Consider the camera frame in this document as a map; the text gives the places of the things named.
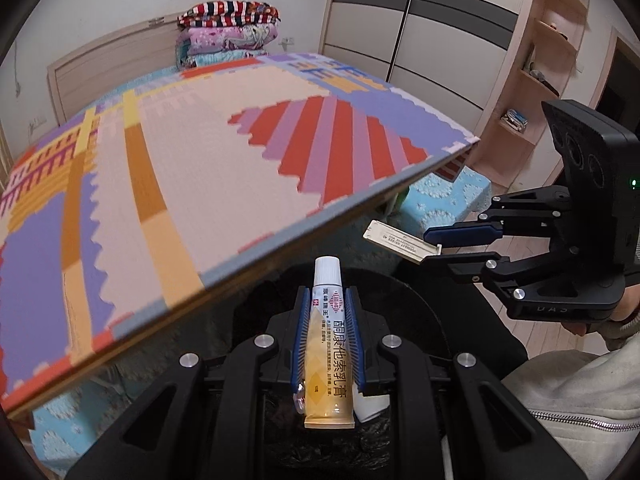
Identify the beige wooden headboard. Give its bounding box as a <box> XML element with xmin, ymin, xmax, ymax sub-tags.
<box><xmin>47</xmin><ymin>17</ymin><xmax>186</xmax><ymax>128</ymax></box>

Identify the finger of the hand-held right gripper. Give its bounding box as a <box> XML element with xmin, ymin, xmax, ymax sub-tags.
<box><xmin>417</xmin><ymin>251</ymin><xmax>568</xmax><ymax>306</ymax></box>
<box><xmin>424</xmin><ymin>185</ymin><xmax>572</xmax><ymax>249</ymax></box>

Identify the person's right hand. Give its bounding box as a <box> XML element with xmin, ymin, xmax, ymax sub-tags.
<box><xmin>564</xmin><ymin>300</ymin><xmax>640</xmax><ymax>338</ymax></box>

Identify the colourful patterned foam mat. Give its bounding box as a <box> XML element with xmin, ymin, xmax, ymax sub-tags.
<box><xmin>0</xmin><ymin>51</ymin><xmax>481</xmax><ymax>413</ymax></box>

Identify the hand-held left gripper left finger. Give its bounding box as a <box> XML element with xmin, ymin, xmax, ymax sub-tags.
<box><xmin>65</xmin><ymin>285</ymin><xmax>315</xmax><ymax>480</ymax></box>

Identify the blue pink folded quilt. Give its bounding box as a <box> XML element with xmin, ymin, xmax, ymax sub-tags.
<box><xmin>175</xmin><ymin>47</ymin><xmax>267</xmax><ymax>69</ymax></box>

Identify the white wardrobe with grey stripes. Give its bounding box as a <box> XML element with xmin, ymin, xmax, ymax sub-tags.
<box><xmin>320</xmin><ymin>0</ymin><xmax>546</xmax><ymax>136</ymax></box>

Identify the stack of books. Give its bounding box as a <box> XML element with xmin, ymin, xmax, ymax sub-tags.
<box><xmin>501</xmin><ymin>108</ymin><xmax>531</xmax><ymax>134</ymax></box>

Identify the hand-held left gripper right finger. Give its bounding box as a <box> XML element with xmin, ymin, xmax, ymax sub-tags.
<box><xmin>344</xmin><ymin>286</ymin><xmax>589</xmax><ymax>480</ymax></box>

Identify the pink floral folded quilt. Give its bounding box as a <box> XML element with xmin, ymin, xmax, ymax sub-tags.
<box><xmin>175</xmin><ymin>25</ymin><xmax>280</xmax><ymax>54</ymax></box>

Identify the yellow white ointment tube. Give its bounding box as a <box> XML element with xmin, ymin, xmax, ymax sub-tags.
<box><xmin>303</xmin><ymin>256</ymin><xmax>357</xmax><ymax>430</ymax></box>

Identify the striped folded blanket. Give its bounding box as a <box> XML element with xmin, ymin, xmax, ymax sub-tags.
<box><xmin>179</xmin><ymin>1</ymin><xmax>282</xmax><ymax>29</ymax></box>

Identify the beige open shelf unit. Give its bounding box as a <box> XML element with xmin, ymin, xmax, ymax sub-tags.
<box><xmin>470</xmin><ymin>0</ymin><xmax>621</xmax><ymax>186</ymax></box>

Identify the beige plastic strip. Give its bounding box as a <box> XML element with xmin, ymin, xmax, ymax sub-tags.
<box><xmin>369</xmin><ymin>220</ymin><xmax>444</xmax><ymax>265</ymax></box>

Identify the person's grey jacket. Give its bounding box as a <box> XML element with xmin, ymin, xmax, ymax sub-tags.
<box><xmin>500</xmin><ymin>330</ymin><xmax>640</xmax><ymax>480</ymax></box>

